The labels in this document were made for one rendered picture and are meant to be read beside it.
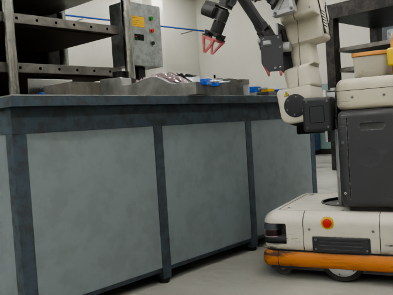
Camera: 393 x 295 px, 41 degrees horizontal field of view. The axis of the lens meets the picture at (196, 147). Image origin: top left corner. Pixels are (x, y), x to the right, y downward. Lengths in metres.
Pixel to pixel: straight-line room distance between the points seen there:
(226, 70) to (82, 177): 9.63
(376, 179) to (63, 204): 1.20
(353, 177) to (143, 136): 0.86
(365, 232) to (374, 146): 0.34
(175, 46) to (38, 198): 9.90
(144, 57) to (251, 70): 7.68
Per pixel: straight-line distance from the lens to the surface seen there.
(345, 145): 2.17
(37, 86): 2.85
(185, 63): 11.76
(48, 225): 1.91
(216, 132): 2.50
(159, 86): 2.36
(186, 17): 12.02
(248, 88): 2.66
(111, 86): 2.49
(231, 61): 11.39
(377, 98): 2.15
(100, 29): 3.16
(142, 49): 3.42
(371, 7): 6.62
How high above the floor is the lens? 0.66
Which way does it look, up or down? 2 degrees down
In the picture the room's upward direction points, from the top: 4 degrees counter-clockwise
